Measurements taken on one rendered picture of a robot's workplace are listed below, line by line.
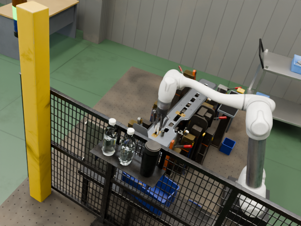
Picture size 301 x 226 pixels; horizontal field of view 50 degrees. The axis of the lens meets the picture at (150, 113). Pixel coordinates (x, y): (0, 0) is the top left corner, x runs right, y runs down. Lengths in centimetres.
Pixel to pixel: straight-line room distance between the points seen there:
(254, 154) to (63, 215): 126
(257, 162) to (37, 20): 141
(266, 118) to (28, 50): 124
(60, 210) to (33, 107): 80
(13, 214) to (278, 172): 297
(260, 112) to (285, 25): 340
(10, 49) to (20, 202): 317
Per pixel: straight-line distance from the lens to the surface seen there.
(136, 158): 160
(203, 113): 244
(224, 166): 282
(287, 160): 440
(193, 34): 535
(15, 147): 368
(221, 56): 539
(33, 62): 160
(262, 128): 181
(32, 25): 152
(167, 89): 199
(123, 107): 311
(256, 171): 206
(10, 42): 509
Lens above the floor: 257
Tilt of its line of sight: 37 degrees down
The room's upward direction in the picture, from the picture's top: 13 degrees clockwise
